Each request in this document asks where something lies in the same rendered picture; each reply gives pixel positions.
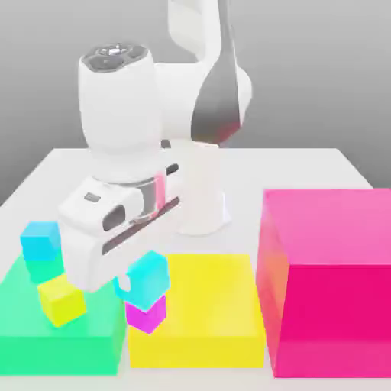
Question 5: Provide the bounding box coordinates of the large pink box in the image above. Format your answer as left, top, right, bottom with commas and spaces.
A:
256, 188, 391, 380

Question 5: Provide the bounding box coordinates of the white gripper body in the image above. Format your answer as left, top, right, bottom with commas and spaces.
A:
60, 195, 183, 293

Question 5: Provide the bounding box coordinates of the small magenta cube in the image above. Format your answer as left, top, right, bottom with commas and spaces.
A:
124, 294, 168, 334

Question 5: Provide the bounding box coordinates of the small yellow cube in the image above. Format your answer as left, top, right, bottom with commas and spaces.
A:
37, 273, 87, 328

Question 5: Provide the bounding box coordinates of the small green cube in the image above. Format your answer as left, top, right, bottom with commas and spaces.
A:
24, 254, 66, 284

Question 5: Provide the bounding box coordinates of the small cyan cube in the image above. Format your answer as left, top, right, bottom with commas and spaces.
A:
20, 221, 63, 263
112, 250, 171, 312

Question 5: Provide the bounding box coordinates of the large yellow box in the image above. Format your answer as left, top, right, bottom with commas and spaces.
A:
127, 252, 267, 370

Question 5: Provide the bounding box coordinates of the large green box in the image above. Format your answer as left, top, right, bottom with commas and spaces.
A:
0, 252, 128, 377

